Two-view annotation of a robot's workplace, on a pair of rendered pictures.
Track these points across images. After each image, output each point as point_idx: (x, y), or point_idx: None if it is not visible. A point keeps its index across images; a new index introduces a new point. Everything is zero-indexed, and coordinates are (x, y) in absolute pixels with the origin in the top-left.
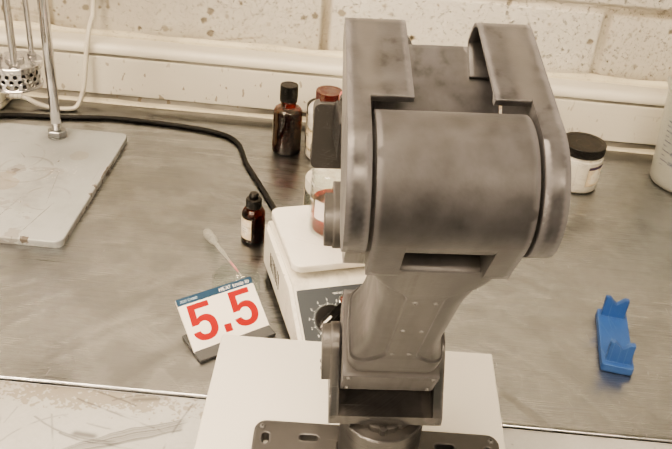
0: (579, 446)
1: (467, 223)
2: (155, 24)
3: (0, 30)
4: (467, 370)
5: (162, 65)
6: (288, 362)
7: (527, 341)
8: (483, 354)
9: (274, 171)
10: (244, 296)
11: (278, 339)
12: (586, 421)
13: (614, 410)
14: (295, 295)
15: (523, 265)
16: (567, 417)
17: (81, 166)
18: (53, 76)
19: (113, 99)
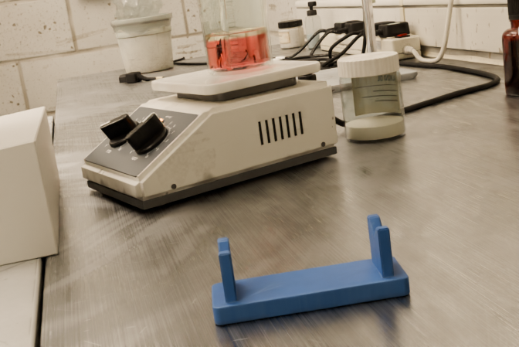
0: (7, 315)
1: None
2: None
3: None
4: (1, 143)
5: (499, 11)
6: (9, 120)
7: (248, 246)
8: (32, 138)
9: (464, 102)
10: None
11: (41, 111)
12: (68, 311)
13: (106, 326)
14: (135, 110)
15: (472, 208)
16: (72, 298)
17: (337, 81)
18: (365, 5)
19: (474, 56)
